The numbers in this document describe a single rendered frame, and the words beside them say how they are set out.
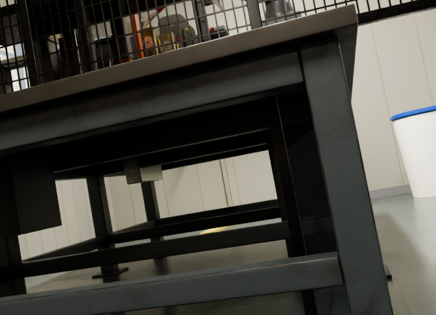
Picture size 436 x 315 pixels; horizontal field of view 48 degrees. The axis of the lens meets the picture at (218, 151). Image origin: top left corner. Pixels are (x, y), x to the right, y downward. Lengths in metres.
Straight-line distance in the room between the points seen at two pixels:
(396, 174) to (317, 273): 3.99
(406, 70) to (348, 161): 4.09
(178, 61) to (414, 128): 3.35
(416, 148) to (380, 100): 0.91
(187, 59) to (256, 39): 0.15
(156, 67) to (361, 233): 0.53
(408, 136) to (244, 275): 3.34
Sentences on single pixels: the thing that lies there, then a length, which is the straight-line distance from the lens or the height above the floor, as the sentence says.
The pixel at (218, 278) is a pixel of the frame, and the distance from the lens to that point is 1.05.
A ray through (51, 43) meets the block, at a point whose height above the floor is 0.98.
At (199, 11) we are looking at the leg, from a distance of 1.36.
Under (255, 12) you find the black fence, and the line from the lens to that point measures 1.30.
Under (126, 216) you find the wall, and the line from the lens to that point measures 5.50.
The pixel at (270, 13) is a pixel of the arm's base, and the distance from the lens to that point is 2.32.
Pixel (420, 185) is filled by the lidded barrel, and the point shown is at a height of 0.10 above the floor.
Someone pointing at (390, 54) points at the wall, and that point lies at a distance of 5.06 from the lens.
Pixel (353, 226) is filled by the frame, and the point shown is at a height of 0.28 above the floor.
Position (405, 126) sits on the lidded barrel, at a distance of 4.26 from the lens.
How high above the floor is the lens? 0.41
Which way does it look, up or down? 4 degrees up
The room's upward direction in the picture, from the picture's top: 10 degrees counter-clockwise
